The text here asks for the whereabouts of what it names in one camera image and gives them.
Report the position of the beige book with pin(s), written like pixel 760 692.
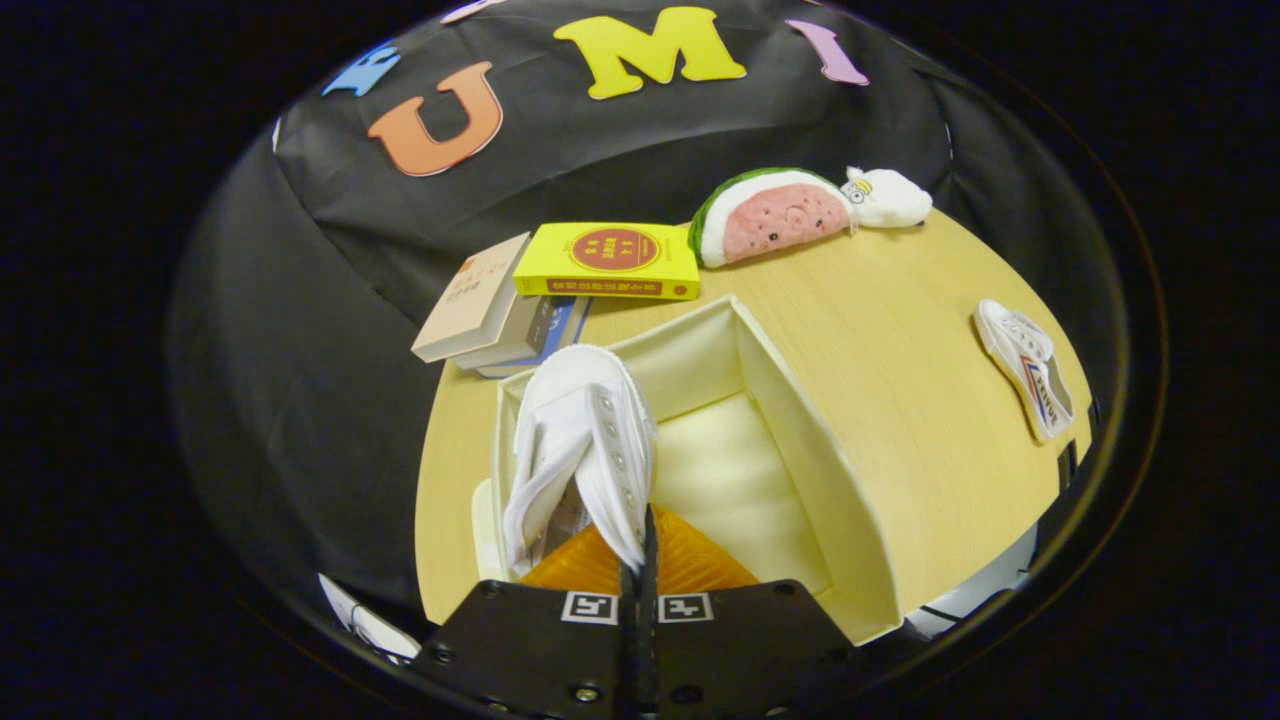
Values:
pixel 470 300

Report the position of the cream storage box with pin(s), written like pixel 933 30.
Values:
pixel 800 450

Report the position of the blue book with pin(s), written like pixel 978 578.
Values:
pixel 572 318

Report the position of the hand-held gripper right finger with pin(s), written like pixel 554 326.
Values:
pixel 740 640

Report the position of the white canvas shoe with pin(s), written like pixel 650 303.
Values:
pixel 580 430
pixel 1025 360

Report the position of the black table clamp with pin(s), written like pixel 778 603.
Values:
pixel 1095 413
pixel 1067 465

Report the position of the watermelon slice plush toy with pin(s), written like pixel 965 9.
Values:
pixel 780 220

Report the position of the yellow book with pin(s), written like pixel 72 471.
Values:
pixel 610 250

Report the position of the black backdrop cloth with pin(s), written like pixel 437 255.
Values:
pixel 620 150

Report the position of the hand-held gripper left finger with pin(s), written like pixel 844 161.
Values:
pixel 540 640

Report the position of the grey book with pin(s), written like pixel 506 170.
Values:
pixel 525 335

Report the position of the white paper sheet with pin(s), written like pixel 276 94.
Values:
pixel 365 622

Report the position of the white plush toy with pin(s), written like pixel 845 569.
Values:
pixel 890 200

